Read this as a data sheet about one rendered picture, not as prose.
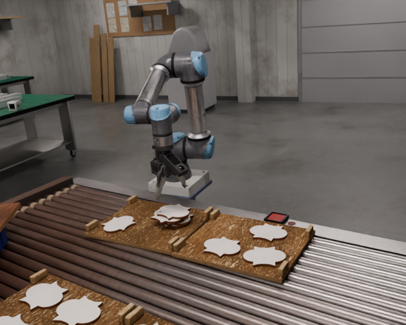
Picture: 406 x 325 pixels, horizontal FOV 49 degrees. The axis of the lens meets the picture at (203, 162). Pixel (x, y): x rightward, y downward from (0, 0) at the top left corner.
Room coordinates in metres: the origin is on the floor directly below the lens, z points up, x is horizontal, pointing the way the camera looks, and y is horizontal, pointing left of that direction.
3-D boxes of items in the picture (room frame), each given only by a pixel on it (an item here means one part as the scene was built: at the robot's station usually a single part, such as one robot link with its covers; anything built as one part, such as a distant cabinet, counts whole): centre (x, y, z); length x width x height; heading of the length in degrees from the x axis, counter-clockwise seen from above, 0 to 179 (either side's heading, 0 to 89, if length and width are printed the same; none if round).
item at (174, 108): (1.73, 0.14, 1.35); 0.11 x 0.11 x 0.08; 75
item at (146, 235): (1.64, 0.23, 0.93); 0.41 x 0.35 x 0.02; 60
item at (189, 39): (8.30, 0.11, 0.76); 0.74 x 0.63 x 1.51; 63
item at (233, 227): (1.42, -0.13, 0.93); 0.41 x 0.35 x 0.02; 59
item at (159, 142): (1.63, 0.15, 1.28); 0.08 x 0.08 x 0.05
